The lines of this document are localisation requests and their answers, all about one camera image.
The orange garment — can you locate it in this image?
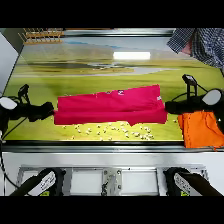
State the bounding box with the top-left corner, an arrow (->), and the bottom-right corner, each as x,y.
177,110 -> 224,150

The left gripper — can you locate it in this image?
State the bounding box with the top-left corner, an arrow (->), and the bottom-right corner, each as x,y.
29,101 -> 55,122

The silver frame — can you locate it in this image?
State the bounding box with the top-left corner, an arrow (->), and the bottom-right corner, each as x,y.
3,163 -> 211,197

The red T-shirt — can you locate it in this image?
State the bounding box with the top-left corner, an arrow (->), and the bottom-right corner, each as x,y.
53,84 -> 168,127

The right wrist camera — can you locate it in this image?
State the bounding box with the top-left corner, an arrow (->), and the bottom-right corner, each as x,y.
181,73 -> 199,101

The black cable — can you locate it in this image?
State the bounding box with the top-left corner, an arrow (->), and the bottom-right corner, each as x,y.
0,117 -> 28,190

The checked shirt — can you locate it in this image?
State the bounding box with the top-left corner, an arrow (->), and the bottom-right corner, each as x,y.
166,27 -> 224,70

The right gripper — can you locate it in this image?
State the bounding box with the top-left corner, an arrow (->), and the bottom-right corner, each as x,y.
164,100 -> 192,115

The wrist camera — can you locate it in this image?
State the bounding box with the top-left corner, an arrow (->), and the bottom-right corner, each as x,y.
181,73 -> 199,101
17,83 -> 31,105

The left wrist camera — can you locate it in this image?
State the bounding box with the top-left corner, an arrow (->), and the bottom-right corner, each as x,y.
17,83 -> 31,105

